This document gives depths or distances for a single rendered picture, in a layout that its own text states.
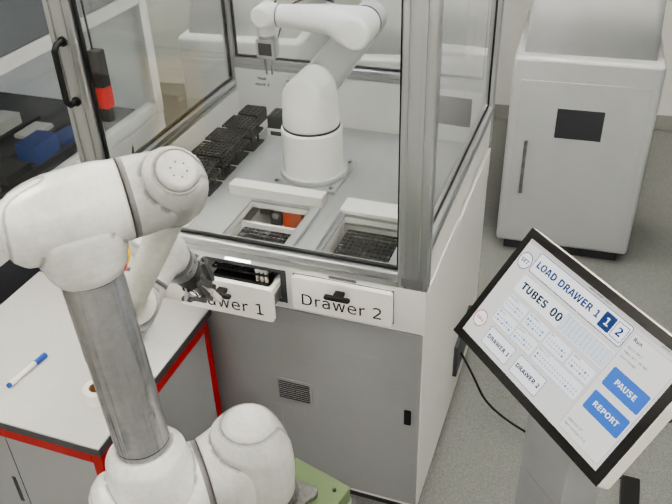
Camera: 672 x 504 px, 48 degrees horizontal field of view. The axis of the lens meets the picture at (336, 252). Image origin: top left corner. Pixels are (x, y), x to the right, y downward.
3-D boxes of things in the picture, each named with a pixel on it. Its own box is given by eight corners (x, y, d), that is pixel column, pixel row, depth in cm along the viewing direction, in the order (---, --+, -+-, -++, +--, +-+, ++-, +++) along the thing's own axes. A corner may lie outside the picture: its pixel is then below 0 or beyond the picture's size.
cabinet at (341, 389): (419, 522, 252) (428, 337, 207) (148, 447, 283) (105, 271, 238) (475, 342, 326) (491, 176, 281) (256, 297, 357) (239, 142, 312)
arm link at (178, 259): (163, 233, 185) (138, 281, 181) (134, 205, 171) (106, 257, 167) (201, 246, 181) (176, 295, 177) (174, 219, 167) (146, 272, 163)
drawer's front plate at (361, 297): (391, 327, 208) (391, 295, 202) (293, 307, 217) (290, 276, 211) (393, 323, 210) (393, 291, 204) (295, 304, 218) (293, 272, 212)
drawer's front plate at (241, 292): (273, 323, 212) (270, 291, 205) (181, 303, 220) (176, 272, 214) (276, 319, 213) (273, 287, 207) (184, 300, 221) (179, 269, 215)
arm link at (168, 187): (191, 155, 133) (114, 174, 129) (201, 119, 116) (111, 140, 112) (214, 225, 132) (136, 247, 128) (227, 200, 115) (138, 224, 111)
